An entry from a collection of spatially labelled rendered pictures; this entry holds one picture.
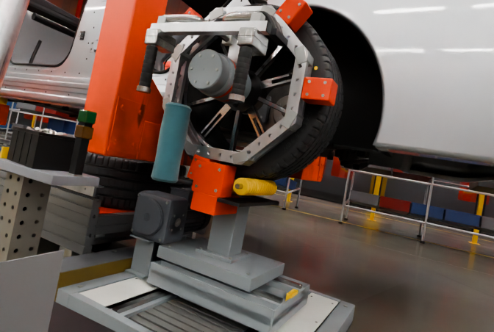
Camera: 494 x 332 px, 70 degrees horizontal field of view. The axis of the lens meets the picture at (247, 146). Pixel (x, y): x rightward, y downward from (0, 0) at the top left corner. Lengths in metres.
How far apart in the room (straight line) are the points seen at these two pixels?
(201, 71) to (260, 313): 0.77
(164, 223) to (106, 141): 0.37
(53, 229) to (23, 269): 1.32
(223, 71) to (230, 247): 0.65
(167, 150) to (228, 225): 0.38
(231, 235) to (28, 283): 1.02
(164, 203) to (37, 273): 1.01
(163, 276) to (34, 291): 1.01
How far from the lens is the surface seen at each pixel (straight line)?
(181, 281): 1.33
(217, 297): 1.26
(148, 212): 1.40
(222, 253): 1.37
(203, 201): 1.21
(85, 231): 1.54
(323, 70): 1.20
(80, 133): 1.22
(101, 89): 1.43
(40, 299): 0.40
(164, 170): 1.17
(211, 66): 1.11
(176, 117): 1.17
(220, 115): 1.36
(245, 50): 0.97
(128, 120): 1.41
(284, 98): 1.63
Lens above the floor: 0.60
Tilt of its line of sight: 2 degrees up
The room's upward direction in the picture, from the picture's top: 11 degrees clockwise
